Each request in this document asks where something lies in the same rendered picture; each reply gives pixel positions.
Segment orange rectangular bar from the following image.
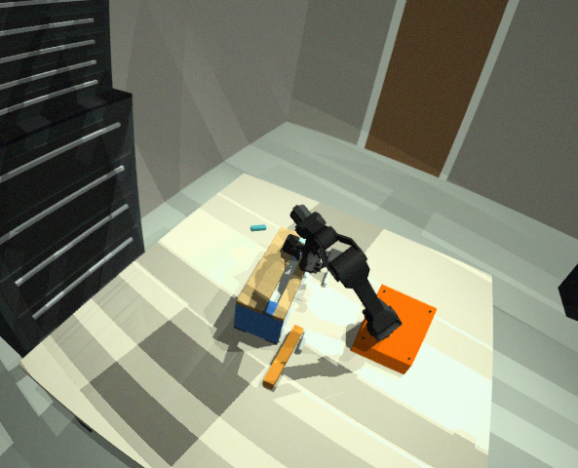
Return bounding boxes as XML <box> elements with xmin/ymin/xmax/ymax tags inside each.
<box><xmin>262</xmin><ymin>325</ymin><xmax>304</xmax><ymax>390</ymax></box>

